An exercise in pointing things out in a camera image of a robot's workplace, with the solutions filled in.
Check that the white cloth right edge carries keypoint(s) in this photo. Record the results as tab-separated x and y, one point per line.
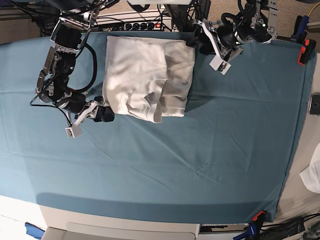
310	176

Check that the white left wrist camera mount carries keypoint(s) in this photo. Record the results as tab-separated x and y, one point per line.
213	46

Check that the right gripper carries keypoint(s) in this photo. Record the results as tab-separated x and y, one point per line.
100	112

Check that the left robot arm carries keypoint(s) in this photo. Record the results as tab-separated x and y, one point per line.
255	21

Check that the orange black clamp top right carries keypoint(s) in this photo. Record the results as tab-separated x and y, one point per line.
306	51

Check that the black power strip red switch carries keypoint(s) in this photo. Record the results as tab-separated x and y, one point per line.
141	26

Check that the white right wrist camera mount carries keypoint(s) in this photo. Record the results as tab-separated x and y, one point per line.
74	130

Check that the silver device right edge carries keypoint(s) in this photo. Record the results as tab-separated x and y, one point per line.
314	106

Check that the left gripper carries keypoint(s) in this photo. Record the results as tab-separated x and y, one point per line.
227	34

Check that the blue cloth bottom left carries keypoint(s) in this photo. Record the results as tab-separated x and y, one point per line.
34	231

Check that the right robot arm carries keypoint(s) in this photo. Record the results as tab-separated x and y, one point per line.
70	35

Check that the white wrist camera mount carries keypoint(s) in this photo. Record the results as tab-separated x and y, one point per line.
213	46
74	130

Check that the orange blue clamp bottom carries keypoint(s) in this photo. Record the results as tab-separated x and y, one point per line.
254	227

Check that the teal table cloth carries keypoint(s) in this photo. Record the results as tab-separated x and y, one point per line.
226	160

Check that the white T-shirt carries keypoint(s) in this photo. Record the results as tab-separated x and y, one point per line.
147	78

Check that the blue black clamp top right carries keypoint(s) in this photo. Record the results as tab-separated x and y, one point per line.
300	31

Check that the grey plastic bin bottom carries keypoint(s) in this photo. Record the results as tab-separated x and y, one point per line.
76	231

